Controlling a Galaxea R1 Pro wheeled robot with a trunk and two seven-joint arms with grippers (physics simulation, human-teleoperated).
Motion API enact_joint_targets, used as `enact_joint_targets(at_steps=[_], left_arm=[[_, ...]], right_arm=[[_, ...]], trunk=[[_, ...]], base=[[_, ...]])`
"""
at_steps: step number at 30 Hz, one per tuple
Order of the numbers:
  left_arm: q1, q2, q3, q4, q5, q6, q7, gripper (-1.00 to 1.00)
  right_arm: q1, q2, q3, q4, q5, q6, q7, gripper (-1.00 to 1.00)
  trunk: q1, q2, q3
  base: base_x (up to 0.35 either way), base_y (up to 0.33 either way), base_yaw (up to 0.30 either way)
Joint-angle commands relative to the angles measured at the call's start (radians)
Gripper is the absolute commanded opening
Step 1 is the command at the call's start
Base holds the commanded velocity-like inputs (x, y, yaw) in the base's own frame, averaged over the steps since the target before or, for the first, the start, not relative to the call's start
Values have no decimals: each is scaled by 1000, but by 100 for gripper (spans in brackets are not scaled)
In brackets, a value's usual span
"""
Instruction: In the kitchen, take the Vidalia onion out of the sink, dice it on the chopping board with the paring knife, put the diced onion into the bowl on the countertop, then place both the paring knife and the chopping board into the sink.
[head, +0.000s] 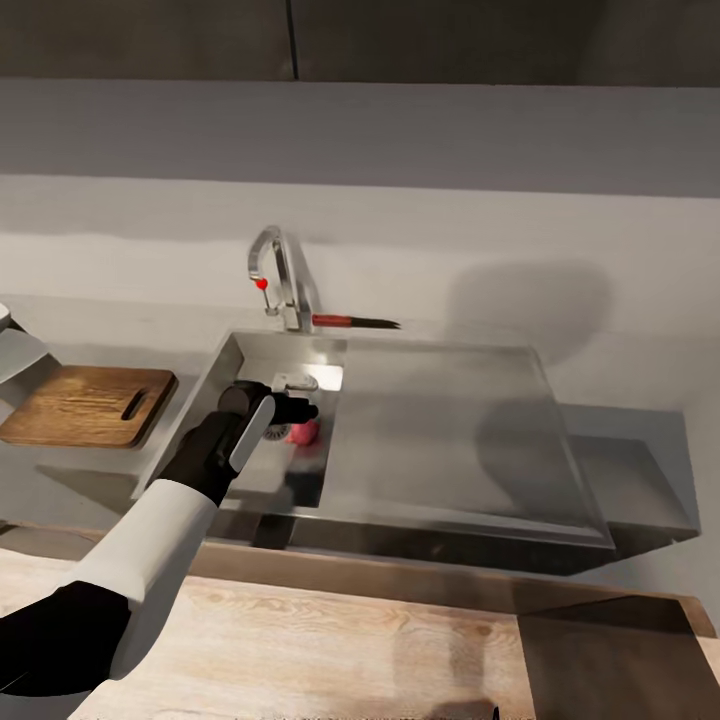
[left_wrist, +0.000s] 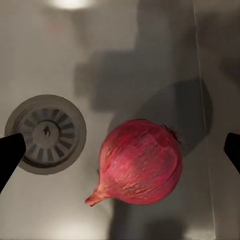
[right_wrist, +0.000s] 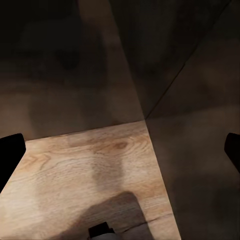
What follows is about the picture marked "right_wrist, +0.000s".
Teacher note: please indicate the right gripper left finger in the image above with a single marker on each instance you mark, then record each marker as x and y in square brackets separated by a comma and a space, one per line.
[12, 149]

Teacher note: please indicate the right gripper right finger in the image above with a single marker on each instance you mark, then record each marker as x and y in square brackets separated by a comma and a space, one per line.
[232, 149]

